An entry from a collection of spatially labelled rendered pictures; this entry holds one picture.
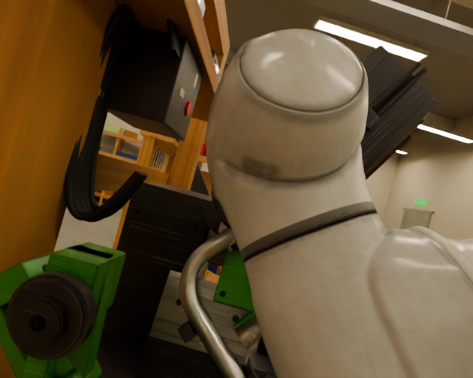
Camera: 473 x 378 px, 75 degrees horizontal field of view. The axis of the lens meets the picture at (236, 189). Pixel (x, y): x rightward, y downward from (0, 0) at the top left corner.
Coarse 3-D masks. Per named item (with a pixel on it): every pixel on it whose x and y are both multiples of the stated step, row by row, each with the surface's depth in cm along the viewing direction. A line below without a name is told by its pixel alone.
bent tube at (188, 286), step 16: (208, 240) 56; (224, 240) 55; (192, 256) 54; (208, 256) 55; (192, 272) 54; (192, 288) 53; (192, 304) 52; (192, 320) 51; (208, 320) 52; (208, 336) 50; (224, 352) 50; (224, 368) 49
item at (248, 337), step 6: (252, 318) 53; (246, 324) 52; (252, 324) 52; (240, 330) 52; (246, 330) 52; (252, 330) 51; (258, 330) 51; (240, 336) 51; (246, 336) 51; (252, 336) 51; (258, 336) 52; (246, 342) 51; (252, 342) 52; (246, 348) 51
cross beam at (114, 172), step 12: (108, 156) 77; (96, 168) 72; (108, 168) 78; (120, 168) 85; (132, 168) 94; (144, 168) 104; (96, 180) 74; (108, 180) 80; (120, 180) 87; (156, 180) 120
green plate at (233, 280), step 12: (228, 252) 58; (228, 264) 58; (240, 264) 58; (228, 276) 57; (240, 276) 57; (216, 288) 57; (228, 288) 57; (240, 288) 57; (216, 300) 56; (228, 300) 56; (240, 300) 56
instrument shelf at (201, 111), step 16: (128, 0) 45; (144, 0) 44; (160, 0) 43; (176, 0) 42; (192, 0) 45; (144, 16) 49; (160, 16) 47; (176, 16) 46; (192, 16) 46; (192, 32) 50; (192, 48) 55; (208, 48) 60; (208, 64) 64; (208, 80) 70; (208, 96) 82; (192, 112) 107; (208, 112) 101
